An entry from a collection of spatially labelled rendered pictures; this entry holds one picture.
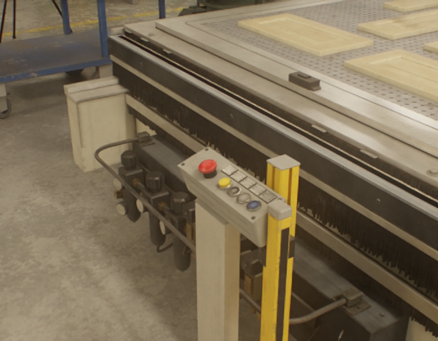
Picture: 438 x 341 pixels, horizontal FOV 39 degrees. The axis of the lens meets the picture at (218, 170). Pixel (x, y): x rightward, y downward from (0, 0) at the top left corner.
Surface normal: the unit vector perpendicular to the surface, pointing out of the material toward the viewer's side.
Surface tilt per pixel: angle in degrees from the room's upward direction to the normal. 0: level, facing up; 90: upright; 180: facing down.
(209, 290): 90
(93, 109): 90
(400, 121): 0
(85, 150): 90
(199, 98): 90
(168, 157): 0
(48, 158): 0
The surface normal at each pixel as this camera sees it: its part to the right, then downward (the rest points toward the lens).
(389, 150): 0.00, -0.89
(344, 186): -0.84, 0.25
